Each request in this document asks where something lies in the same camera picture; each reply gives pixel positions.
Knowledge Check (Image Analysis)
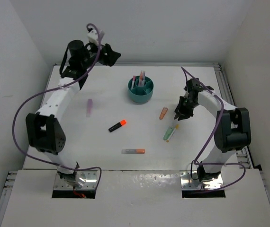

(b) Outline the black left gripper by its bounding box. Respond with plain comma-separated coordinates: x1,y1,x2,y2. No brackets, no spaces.
81,41,120,69

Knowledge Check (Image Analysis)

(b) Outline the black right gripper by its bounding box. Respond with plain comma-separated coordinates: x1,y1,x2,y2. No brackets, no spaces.
175,96,198,121

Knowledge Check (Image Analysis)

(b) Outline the yellow-capped white marker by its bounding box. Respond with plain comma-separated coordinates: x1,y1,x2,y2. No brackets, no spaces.
166,124,179,142

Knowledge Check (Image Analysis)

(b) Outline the pink-capped white pen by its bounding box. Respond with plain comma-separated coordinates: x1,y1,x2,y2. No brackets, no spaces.
131,76,136,89

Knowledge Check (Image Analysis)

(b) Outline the purple correction tape dispenser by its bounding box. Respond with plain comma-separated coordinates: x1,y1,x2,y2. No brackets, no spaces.
86,99,93,117

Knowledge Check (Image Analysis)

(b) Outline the clear orange lead case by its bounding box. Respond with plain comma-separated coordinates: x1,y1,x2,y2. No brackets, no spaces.
121,149,145,154

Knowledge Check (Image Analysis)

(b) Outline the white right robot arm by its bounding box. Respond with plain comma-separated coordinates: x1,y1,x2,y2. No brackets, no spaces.
174,79,252,182

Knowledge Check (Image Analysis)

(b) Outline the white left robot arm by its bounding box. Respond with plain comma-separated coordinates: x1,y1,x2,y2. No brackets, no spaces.
26,40,190,175

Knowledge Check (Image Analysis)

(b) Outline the orange correction tape dispenser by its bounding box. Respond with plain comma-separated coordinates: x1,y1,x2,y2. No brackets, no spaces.
159,107,168,120

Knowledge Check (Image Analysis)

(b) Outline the green correction tape dispenser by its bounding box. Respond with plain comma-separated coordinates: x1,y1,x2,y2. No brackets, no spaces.
163,126,173,140

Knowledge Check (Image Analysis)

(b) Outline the teal round desk organizer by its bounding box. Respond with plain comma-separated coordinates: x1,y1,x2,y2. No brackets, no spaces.
128,76,154,104

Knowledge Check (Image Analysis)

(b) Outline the black orange-capped highlighter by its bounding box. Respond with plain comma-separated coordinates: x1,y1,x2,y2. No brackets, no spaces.
108,120,126,132

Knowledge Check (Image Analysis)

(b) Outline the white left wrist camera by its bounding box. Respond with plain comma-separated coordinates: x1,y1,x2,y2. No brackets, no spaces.
87,28,104,46

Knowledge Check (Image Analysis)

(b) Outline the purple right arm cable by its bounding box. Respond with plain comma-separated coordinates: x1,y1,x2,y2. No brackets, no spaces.
180,66,247,191

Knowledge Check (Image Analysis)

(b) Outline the black cable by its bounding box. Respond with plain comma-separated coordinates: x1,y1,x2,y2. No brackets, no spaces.
190,159,202,183

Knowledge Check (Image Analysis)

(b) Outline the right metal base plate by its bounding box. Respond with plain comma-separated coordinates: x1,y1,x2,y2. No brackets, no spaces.
180,171,224,191

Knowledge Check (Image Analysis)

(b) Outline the metal base plate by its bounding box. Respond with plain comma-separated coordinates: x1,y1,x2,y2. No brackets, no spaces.
54,170,98,191
180,171,224,191

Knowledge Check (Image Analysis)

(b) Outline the aluminium table edge rail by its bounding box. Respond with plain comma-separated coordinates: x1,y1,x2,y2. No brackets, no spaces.
215,66,252,169

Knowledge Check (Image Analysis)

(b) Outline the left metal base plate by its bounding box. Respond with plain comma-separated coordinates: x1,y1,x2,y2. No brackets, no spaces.
54,170,98,191

